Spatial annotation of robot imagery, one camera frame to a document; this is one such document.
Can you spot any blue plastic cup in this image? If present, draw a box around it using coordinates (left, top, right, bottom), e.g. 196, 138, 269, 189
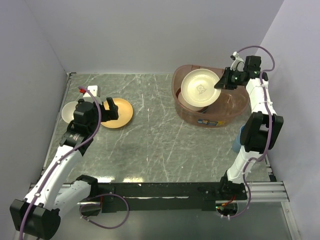
231, 125, 245, 154

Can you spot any yellow orange plate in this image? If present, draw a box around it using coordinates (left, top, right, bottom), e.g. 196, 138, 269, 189
101, 98, 134, 129

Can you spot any cream ceramic bowl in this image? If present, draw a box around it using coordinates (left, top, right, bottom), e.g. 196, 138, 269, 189
61, 101, 78, 124

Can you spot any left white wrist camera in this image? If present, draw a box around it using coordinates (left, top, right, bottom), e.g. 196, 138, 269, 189
78, 85, 102, 105

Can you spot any plain cream plate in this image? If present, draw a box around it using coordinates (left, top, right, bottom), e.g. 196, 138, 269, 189
180, 68, 222, 107

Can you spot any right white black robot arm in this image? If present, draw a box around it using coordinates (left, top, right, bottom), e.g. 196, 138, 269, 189
214, 52, 284, 200

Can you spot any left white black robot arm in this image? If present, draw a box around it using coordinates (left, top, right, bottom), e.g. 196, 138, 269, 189
9, 97, 119, 240

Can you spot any translucent pink plastic bin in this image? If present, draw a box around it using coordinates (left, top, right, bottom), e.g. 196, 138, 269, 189
171, 64, 250, 128

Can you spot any white watermelon pattern plate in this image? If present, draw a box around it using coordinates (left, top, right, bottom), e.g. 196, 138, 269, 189
198, 106, 208, 113

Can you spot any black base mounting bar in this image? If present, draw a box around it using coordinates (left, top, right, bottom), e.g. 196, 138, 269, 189
68, 174, 247, 215

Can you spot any red rimmed cream plate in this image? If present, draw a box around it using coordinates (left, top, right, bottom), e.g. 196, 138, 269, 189
176, 88, 185, 105

